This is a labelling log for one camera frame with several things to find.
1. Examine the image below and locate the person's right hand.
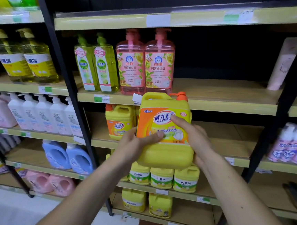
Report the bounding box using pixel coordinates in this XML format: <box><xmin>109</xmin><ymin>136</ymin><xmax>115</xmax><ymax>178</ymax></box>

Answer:
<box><xmin>166</xmin><ymin>115</ymin><xmax>220</xmax><ymax>172</ymax></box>

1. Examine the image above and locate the person's left hand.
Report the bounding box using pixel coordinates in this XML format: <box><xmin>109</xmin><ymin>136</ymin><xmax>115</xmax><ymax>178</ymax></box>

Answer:
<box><xmin>110</xmin><ymin>125</ymin><xmax>166</xmax><ymax>174</ymax></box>

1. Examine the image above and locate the slim green dish soap bottle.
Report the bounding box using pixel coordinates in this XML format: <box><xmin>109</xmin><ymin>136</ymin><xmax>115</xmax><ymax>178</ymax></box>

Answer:
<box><xmin>70</xmin><ymin>35</ymin><xmax>105</xmax><ymax>92</ymax></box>

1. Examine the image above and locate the yellow dish soap pump bottle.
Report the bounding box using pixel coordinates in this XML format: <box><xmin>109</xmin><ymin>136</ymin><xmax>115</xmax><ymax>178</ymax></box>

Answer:
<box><xmin>0</xmin><ymin>28</ymin><xmax>38</xmax><ymax>84</ymax></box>
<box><xmin>11</xmin><ymin>27</ymin><xmax>64</xmax><ymax>85</ymax></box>

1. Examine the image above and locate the person's right forearm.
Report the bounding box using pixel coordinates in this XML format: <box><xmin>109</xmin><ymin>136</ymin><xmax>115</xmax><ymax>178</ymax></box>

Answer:
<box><xmin>194</xmin><ymin>151</ymin><xmax>297</xmax><ymax>225</ymax></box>

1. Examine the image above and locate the person's left forearm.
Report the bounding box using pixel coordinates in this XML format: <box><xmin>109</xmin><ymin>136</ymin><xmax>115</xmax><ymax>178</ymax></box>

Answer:
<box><xmin>34</xmin><ymin>148</ymin><xmax>135</xmax><ymax>225</ymax></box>

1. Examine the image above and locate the light blue detergent jug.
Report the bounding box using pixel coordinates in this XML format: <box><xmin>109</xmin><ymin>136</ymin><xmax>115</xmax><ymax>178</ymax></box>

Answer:
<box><xmin>40</xmin><ymin>140</ymin><xmax>74</xmax><ymax>171</ymax></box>
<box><xmin>63</xmin><ymin>143</ymin><xmax>96</xmax><ymax>176</ymax></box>

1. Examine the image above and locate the flat pink bottle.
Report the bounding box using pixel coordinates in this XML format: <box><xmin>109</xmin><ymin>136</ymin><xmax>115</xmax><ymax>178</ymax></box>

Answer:
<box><xmin>47</xmin><ymin>174</ymin><xmax>77</xmax><ymax>198</ymax></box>
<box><xmin>24</xmin><ymin>170</ymin><xmax>55</xmax><ymax>195</ymax></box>

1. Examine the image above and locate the wooden shelf rack black frame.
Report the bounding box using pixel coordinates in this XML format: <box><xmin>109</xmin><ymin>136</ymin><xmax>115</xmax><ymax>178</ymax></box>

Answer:
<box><xmin>0</xmin><ymin>0</ymin><xmax>297</xmax><ymax>225</ymax></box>

